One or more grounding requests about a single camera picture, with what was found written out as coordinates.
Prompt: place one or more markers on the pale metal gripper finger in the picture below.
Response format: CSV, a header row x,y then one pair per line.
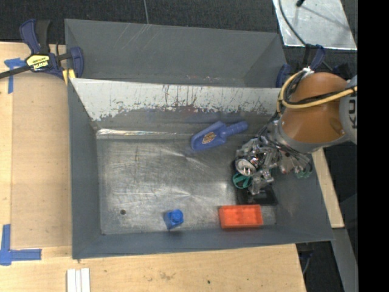
x,y
256,186
268,177

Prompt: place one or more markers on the black flat box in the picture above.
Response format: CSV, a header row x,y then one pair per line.
x,y
267,198

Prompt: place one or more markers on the orange flat block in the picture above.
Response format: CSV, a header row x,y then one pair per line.
x,y
240,216

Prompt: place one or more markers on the blue toy scoop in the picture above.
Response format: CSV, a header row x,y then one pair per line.
x,y
209,138

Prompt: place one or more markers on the small blue toy block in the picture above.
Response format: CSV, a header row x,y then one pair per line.
x,y
174,218

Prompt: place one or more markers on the grey metal bin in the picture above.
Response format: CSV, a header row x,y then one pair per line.
x,y
146,175

